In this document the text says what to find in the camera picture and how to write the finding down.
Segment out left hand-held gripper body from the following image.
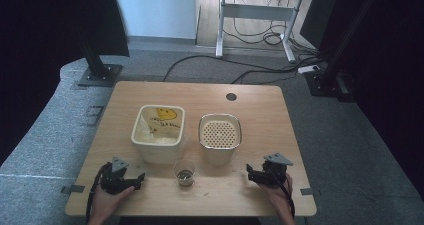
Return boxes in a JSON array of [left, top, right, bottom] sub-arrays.
[[99, 156, 137, 196]]

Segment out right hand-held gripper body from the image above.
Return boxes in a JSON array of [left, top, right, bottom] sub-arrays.
[[259, 152, 295, 188]]

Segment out small clear glass cup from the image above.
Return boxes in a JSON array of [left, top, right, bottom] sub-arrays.
[[173, 159, 197, 188]]

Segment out person's left hand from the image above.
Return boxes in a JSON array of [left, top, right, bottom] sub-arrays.
[[89, 185, 136, 220]]

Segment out person's right hand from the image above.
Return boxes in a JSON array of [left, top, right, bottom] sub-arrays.
[[257, 173, 295, 219]]

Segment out cream square bin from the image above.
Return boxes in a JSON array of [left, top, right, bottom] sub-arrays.
[[130, 103, 187, 166]]

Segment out cream container with strainer top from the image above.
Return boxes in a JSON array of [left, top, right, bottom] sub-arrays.
[[198, 112, 243, 168]]

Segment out clear bag with yellow face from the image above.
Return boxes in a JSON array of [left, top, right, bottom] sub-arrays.
[[134, 106, 184, 145]]

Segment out white power strip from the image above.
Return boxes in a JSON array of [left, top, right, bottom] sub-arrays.
[[297, 64, 321, 75]]

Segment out black curtain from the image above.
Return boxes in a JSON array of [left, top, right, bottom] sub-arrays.
[[299, 0, 424, 201], [0, 0, 130, 168]]

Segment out white metal desk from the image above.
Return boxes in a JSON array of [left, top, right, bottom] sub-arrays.
[[213, 0, 340, 64]]

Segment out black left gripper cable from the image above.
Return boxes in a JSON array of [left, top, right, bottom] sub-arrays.
[[85, 162, 113, 224]]

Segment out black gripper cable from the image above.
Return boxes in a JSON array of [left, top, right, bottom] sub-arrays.
[[265, 164, 296, 219], [85, 162, 113, 224]]

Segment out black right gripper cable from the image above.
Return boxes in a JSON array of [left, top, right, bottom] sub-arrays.
[[265, 164, 296, 219]]

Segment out black stand with base plate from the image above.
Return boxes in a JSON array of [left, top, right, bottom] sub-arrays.
[[303, 0, 384, 103], [75, 18, 124, 88]]

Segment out long black floor cable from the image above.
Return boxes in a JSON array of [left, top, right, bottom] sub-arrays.
[[162, 54, 321, 85]]

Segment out bundle of black floor cables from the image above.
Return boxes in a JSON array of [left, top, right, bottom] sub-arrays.
[[222, 0, 323, 58]]

